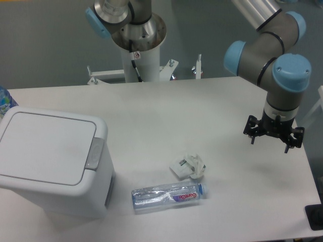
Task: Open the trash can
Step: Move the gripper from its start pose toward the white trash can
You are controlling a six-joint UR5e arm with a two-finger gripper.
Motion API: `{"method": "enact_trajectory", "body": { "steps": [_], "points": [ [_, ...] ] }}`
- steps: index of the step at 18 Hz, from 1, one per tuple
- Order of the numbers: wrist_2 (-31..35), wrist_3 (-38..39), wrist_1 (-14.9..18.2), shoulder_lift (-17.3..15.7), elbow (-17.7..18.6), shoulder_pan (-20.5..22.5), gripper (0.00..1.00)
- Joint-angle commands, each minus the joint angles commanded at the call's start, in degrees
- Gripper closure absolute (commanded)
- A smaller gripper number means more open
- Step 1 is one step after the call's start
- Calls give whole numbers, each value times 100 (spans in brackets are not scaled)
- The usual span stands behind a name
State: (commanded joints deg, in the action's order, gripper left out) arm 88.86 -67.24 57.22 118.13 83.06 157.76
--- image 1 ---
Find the white frame at right edge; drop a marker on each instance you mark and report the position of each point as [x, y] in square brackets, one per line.
[314, 113]

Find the crumpled white paper wrapper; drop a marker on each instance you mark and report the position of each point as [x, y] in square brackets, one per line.
[188, 166]

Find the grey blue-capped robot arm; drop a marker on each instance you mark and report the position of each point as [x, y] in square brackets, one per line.
[266, 63]

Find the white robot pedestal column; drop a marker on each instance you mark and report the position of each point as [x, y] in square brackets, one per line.
[139, 46]

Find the blue-label bottle behind bin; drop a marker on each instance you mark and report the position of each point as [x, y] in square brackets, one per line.
[7, 101]

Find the crushed clear plastic bottle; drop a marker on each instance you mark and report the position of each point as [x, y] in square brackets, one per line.
[168, 194]

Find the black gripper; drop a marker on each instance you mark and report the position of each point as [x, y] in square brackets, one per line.
[292, 137]

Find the white push-lid trash can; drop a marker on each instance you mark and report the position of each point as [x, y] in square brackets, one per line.
[57, 160]

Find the black device at table edge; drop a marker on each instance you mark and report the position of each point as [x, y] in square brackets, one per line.
[314, 216]

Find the white frame foot with caster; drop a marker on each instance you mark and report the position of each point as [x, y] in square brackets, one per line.
[197, 70]

